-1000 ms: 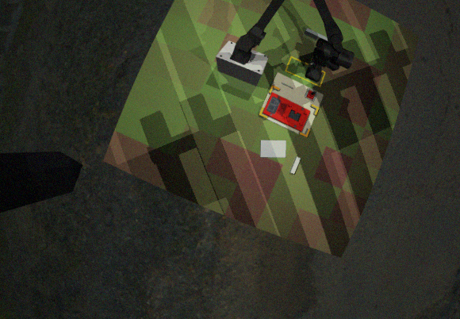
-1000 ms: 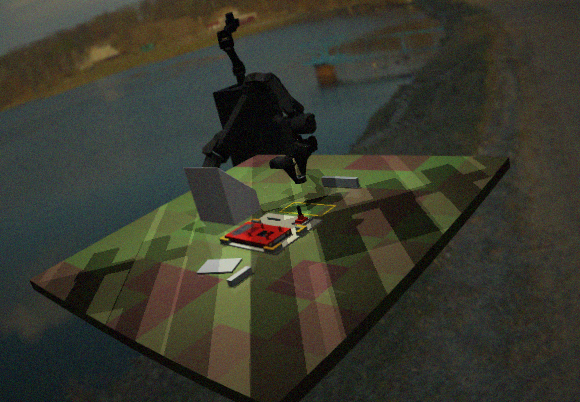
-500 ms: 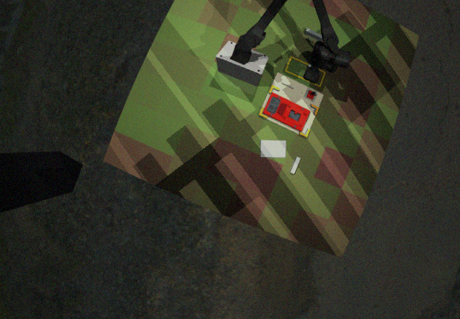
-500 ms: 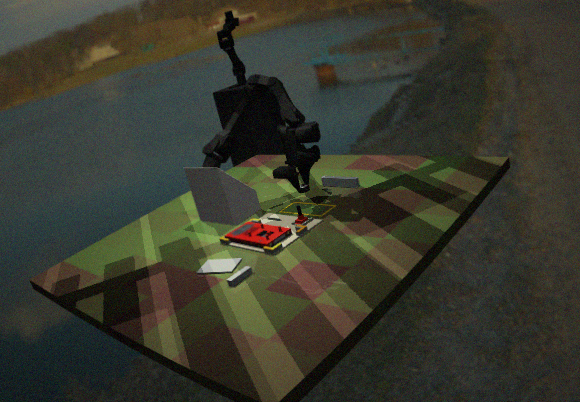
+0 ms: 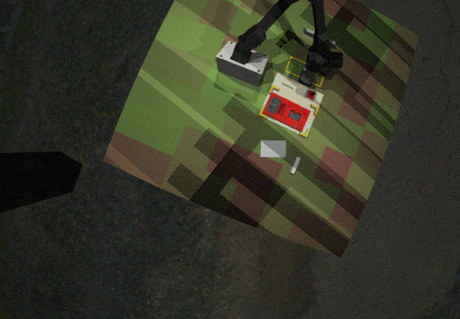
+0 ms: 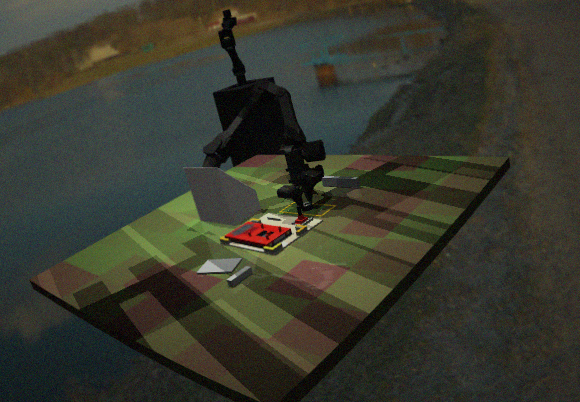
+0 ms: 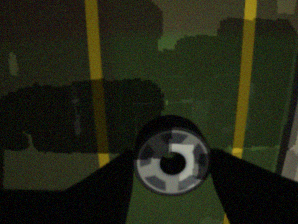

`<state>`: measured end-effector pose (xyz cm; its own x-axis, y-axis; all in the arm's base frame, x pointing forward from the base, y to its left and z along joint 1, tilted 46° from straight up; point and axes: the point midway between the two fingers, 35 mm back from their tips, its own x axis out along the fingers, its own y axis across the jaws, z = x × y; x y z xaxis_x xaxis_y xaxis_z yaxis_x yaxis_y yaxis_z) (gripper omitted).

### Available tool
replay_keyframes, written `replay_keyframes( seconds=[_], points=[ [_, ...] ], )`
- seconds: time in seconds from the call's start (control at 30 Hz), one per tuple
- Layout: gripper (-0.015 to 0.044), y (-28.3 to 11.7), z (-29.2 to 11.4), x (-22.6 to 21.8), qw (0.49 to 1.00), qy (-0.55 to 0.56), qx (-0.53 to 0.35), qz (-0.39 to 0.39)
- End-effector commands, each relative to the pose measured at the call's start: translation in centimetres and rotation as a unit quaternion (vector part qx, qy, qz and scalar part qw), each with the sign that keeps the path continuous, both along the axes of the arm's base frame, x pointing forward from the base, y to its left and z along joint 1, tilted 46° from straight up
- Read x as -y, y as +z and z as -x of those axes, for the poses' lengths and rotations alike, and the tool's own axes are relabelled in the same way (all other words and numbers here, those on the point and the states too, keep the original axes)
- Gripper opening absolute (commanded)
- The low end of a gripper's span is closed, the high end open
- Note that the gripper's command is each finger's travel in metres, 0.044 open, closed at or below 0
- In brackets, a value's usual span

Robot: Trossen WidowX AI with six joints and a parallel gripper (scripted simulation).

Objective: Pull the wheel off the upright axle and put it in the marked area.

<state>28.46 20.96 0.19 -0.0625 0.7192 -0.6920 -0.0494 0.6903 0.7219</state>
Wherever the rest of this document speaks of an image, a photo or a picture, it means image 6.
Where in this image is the beige flat slab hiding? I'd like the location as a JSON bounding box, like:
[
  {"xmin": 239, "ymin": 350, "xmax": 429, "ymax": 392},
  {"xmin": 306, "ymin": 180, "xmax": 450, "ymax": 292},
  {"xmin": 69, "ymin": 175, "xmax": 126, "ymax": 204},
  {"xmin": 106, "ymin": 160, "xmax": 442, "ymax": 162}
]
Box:
[{"xmin": 219, "ymin": 213, "xmax": 323, "ymax": 255}]

